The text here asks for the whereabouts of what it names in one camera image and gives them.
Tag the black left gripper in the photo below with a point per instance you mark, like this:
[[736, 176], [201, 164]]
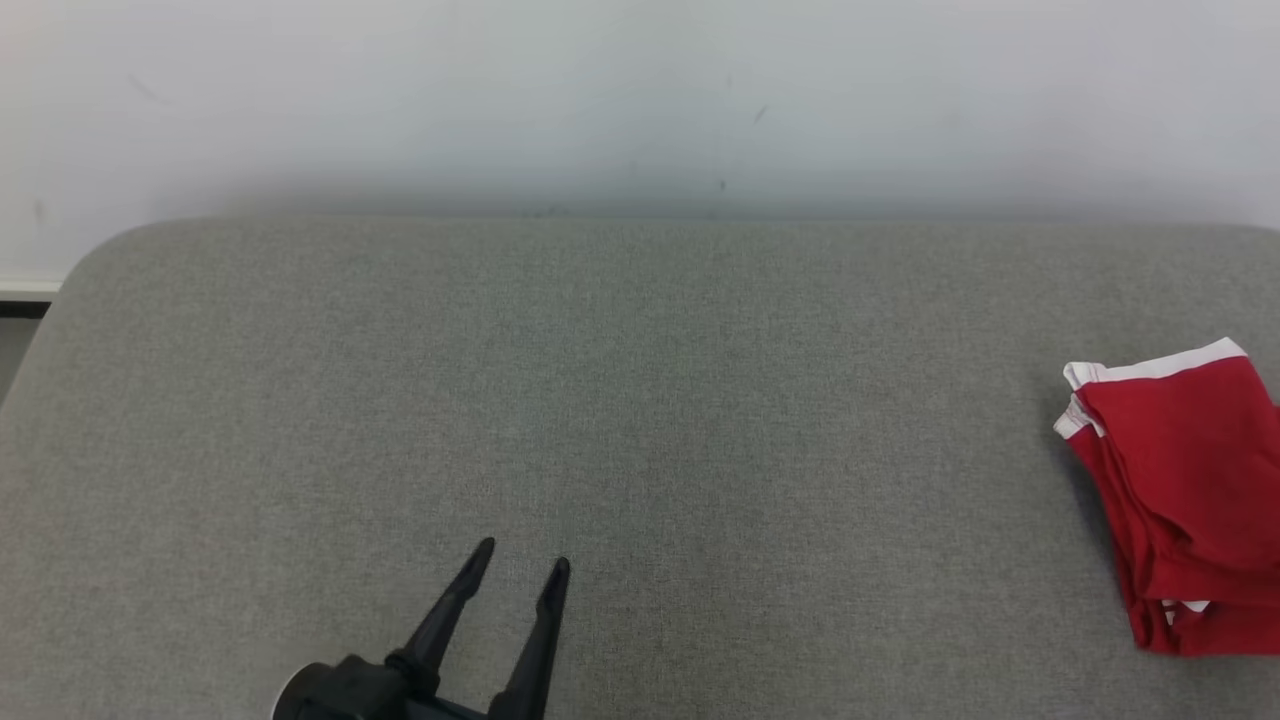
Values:
[[350, 695]]

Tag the red shorts with white trim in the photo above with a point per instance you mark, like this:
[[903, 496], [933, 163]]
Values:
[[1190, 480]]

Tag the white and black baseboard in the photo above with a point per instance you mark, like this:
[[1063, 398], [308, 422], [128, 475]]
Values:
[[25, 295]]

